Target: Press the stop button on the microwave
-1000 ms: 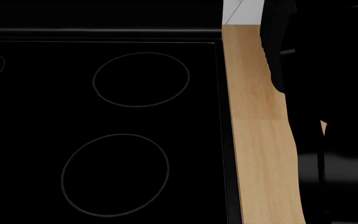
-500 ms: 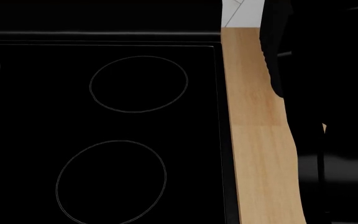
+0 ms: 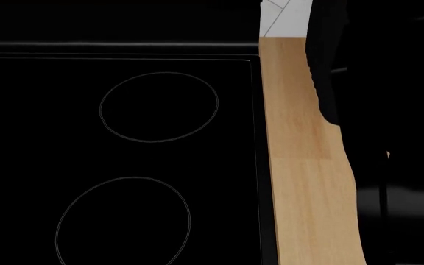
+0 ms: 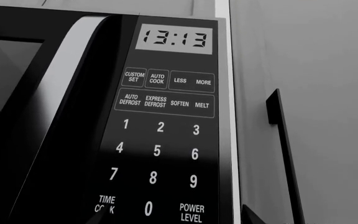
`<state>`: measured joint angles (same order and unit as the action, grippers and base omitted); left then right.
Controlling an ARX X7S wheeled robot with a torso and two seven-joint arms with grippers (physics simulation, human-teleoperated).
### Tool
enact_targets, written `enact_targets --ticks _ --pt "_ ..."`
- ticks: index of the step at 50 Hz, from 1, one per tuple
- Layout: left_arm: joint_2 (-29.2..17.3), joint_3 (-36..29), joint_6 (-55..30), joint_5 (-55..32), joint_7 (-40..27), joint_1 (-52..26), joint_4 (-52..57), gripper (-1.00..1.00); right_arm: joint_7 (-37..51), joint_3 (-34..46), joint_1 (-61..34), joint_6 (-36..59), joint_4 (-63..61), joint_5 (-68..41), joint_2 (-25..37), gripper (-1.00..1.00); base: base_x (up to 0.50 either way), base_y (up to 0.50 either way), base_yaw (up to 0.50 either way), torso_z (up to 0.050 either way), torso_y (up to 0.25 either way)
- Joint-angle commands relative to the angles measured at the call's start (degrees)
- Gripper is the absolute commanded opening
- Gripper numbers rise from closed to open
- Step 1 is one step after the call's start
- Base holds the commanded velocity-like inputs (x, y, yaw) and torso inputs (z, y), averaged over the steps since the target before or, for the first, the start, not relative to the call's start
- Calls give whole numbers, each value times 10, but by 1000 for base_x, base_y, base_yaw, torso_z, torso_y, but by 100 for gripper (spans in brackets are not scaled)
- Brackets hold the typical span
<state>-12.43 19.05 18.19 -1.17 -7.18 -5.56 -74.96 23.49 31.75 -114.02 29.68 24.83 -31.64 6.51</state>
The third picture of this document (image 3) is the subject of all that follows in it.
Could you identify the black glass stove cooktop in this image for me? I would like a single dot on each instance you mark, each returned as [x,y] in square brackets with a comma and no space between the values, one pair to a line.
[131,154]

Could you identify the black stove back panel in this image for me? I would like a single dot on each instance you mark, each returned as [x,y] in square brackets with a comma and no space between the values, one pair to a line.
[116,22]

